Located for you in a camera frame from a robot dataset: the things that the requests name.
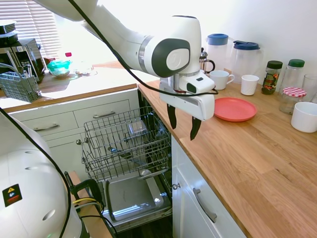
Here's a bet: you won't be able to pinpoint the white window blinds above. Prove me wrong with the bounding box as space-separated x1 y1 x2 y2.
0 0 61 59

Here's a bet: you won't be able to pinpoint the glass French press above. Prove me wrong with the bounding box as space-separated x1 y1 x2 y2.
199 47 216 75

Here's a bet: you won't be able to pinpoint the metal drawer handle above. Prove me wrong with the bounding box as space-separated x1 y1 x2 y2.
192 187 218 223
33 123 60 132
92 111 116 119

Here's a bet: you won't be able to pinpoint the black metal clamp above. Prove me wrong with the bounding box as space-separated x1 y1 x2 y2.
63 171 105 214

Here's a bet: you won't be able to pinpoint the grey cutlery basket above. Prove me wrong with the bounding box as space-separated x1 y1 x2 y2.
0 71 42 103

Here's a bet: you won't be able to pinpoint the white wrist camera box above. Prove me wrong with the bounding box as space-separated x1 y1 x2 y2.
178 73 215 96

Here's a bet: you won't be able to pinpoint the white mug with handle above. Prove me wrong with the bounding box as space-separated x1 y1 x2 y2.
209 70 235 91

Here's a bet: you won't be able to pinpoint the stainless dishwasher door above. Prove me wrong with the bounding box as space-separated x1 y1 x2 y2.
98 171 173 234

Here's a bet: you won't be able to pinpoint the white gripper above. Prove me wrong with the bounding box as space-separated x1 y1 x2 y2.
159 78 215 141

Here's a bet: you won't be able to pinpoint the wire dishwasher rack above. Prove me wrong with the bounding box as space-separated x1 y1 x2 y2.
81 106 172 182

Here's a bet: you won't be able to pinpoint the glass jar red-checkered lid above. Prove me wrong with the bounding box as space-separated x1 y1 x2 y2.
279 87 308 115

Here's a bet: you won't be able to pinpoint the wooden mounting board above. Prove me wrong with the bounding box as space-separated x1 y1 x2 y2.
68 170 112 238

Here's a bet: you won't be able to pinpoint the black camera cable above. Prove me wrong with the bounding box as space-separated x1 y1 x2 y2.
0 0 219 238

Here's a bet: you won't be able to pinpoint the spice jar black lid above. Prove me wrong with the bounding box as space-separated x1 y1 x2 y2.
261 60 283 96

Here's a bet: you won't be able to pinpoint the clear glass dish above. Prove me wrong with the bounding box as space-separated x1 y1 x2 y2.
74 66 99 77

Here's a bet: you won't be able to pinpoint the clear glass tumbler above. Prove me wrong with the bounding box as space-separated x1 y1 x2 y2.
302 73 317 104

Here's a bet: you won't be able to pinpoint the green lidded bowl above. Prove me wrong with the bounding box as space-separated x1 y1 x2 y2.
47 59 73 79

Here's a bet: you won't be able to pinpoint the white ribbed cup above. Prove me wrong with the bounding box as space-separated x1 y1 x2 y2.
241 74 260 96

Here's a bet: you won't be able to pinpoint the clear pitcher dark-blue lid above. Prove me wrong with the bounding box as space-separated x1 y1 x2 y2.
230 40 264 83

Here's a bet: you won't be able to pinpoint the yellow cable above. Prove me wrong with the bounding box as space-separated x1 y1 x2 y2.
72 196 100 207

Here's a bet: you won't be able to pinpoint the pink round plate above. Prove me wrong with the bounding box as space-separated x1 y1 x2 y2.
213 97 258 122

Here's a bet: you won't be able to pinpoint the glass jar green lid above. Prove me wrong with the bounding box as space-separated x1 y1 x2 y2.
282 59 306 95

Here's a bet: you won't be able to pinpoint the large white ceramic cup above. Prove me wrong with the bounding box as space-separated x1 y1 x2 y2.
291 102 317 134

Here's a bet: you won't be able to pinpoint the clear pitcher light-blue lid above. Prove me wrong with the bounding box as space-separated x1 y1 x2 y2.
205 33 235 73

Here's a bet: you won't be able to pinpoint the clear plastic container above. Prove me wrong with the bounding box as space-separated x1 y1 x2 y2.
127 121 148 137

